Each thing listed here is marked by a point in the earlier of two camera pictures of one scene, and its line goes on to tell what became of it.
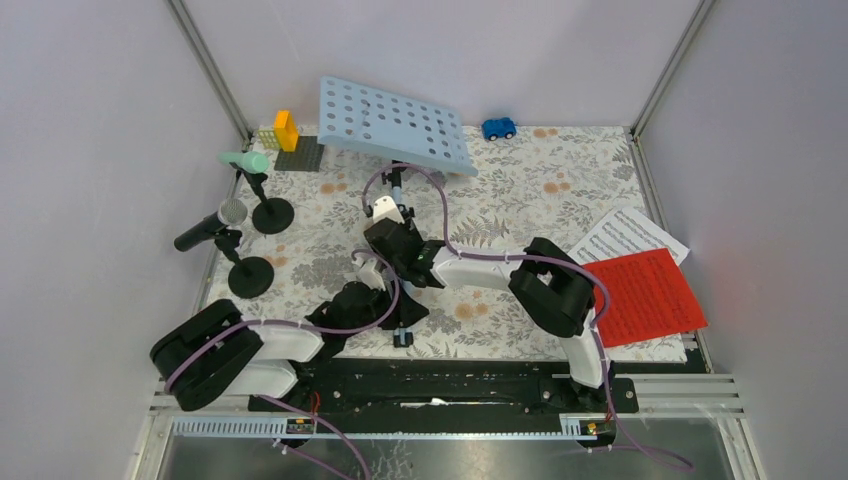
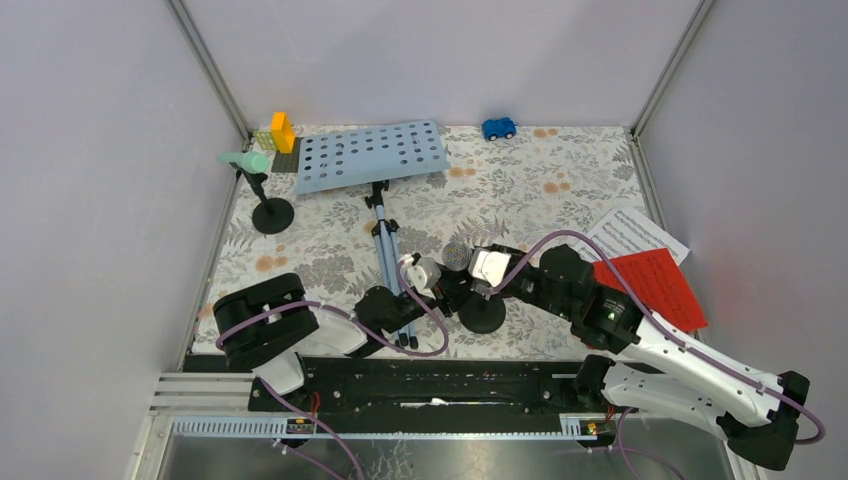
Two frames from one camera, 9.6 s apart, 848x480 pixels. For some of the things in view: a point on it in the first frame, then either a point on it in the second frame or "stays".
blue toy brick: x=501 y=127 stays
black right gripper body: x=410 y=230 → x=527 y=287
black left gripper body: x=399 y=317 → x=444 y=298
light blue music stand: x=395 y=128 → x=372 y=157
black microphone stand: x=249 y=277 → x=482 y=316
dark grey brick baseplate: x=306 y=158 stays
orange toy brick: x=286 y=130 stays
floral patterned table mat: x=300 y=205 stays
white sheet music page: x=626 y=233 stays
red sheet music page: x=649 y=297 stays
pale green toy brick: x=269 y=139 stays
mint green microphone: x=252 y=162 stays
